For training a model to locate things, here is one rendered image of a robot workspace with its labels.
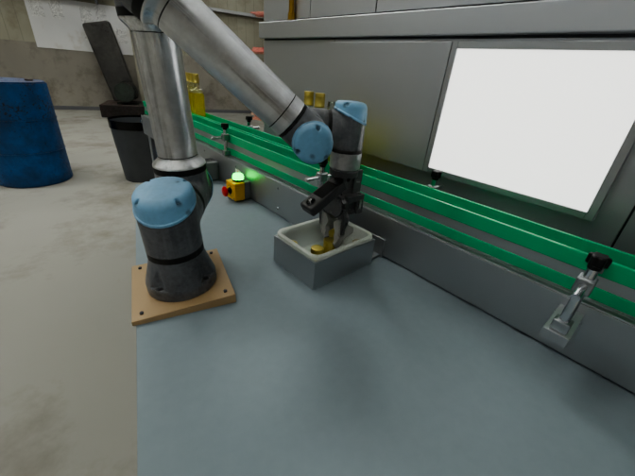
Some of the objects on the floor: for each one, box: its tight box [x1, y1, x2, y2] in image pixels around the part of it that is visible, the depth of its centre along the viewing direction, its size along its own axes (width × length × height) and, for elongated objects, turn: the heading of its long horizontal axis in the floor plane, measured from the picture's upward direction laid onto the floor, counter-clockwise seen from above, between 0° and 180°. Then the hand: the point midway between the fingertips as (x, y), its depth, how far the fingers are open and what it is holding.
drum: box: [0, 77, 73, 188], centre depth 311 cm, size 63×63×95 cm
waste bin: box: [108, 115, 155, 182], centre depth 348 cm, size 50×50×63 cm
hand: (330, 242), depth 86 cm, fingers closed on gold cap, 3 cm apart
